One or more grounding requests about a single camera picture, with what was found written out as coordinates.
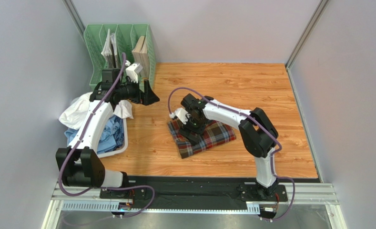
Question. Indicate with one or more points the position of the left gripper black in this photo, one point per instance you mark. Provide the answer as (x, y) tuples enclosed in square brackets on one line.
[(146, 98)]

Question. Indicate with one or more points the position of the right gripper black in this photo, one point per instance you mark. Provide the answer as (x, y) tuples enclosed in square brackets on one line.
[(192, 129)]

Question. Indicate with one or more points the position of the plaid long sleeve shirt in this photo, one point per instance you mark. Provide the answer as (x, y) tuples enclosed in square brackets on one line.
[(215, 134)]

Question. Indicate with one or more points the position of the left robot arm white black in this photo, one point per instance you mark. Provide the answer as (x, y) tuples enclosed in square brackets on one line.
[(79, 163)]

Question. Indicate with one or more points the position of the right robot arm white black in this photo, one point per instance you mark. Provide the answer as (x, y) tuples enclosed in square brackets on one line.
[(258, 134)]

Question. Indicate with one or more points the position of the beige book in organizer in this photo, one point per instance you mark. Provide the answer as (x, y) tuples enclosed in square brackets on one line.
[(140, 54)]

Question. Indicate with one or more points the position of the white laundry basket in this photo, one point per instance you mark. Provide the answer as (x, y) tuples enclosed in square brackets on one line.
[(112, 137)]

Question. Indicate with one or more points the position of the magazines in organizer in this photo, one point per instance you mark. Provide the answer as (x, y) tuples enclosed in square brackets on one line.
[(110, 51)]

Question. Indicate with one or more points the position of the light blue shirt in basket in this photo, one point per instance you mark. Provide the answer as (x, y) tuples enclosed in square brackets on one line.
[(106, 143)]

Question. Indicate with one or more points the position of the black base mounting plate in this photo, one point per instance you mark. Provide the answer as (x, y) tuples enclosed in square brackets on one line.
[(197, 193)]

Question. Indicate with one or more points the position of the white shirt in basket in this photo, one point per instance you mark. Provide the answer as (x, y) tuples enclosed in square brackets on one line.
[(75, 114)]

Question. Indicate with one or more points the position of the green plastic file organizer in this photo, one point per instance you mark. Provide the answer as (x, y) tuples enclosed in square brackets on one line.
[(127, 36)]

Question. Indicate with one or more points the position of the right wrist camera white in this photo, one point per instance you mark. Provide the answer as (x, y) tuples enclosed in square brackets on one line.
[(181, 114)]

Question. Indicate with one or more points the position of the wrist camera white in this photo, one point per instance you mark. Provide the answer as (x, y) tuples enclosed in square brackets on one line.
[(133, 71), (181, 114)]

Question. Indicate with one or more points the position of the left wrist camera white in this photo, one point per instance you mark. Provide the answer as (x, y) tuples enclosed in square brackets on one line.
[(133, 71)]

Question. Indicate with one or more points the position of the aluminium frame rail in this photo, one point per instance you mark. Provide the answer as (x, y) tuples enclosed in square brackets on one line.
[(313, 205)]

